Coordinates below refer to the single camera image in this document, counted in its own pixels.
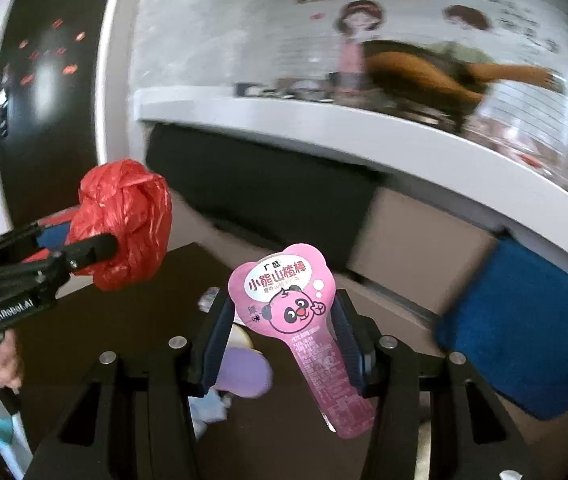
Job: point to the purple packet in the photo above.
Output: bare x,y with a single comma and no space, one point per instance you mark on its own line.
246,372

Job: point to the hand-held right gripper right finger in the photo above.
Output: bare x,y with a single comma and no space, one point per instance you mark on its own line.
348,345

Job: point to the red plastic bag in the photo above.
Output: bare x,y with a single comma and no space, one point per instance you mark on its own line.
123,210

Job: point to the cartoon wall poster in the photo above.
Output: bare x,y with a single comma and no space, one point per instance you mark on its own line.
264,25

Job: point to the light blue crumpled tissue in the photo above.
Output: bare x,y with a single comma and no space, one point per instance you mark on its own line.
208,410

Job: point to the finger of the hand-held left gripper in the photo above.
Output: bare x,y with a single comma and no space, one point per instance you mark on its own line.
53,237
88,250

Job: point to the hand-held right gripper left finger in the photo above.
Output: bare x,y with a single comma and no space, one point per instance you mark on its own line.
216,345

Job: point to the small crumpled wrapper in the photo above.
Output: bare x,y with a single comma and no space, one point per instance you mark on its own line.
207,299

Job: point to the black door with red stickers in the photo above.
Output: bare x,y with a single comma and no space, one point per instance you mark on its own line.
48,100

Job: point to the blue cloth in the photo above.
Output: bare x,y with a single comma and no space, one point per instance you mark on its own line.
529,325

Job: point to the cardboard box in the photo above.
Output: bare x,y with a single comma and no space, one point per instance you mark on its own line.
414,245

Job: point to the dark cabinet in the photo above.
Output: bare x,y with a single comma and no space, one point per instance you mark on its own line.
264,195

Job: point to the pink printed wrapper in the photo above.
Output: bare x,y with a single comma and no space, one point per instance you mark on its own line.
289,305

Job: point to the white counter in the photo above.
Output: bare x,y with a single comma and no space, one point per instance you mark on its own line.
314,120

